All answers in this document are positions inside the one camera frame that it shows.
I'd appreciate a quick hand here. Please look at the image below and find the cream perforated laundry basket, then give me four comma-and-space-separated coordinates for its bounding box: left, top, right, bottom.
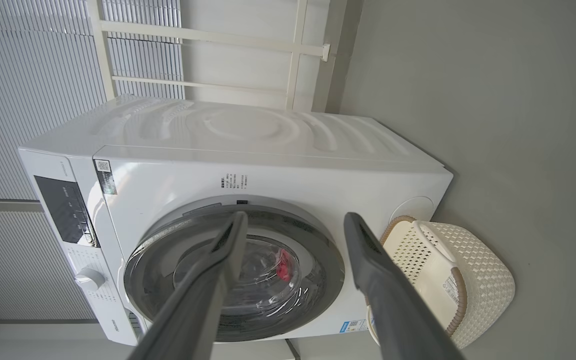
366, 216, 516, 350

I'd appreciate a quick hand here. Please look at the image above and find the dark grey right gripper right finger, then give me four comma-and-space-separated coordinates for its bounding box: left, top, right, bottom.
343, 212, 465, 360

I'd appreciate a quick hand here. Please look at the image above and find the white slatted window blind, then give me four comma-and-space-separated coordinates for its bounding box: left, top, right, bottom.
0, 0, 186, 321

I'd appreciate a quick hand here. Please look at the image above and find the white front-load washing machine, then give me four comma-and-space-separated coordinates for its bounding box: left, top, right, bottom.
18, 94, 455, 347

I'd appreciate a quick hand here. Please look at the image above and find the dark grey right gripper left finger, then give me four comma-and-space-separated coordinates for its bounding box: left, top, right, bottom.
127, 211, 249, 360

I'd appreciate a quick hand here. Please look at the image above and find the white metal rack frame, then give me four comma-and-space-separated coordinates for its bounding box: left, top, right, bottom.
86, 0, 331, 112

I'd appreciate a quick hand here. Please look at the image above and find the red and white garment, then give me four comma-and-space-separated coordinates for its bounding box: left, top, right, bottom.
275, 248, 295, 282

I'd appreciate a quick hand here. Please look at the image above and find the round glass washer door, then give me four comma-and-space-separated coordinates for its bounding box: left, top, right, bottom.
123, 202, 346, 343

